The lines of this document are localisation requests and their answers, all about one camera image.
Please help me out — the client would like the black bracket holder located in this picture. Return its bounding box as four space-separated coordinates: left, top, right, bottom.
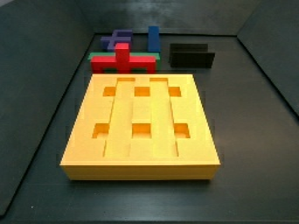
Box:
169 43 214 68

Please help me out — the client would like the green bar block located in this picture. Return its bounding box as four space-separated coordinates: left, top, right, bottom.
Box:
88 52 161 70

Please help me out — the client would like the yellow slotted board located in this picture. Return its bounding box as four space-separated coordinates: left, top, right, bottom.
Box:
60 74 220 180

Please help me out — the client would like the blue bar block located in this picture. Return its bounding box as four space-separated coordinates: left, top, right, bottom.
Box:
146 26 161 53

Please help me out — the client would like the purple branched block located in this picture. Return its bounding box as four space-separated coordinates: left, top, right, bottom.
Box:
100 30 133 52

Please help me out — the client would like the red cross-shaped block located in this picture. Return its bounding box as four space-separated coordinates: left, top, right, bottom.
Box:
90 43 156 74

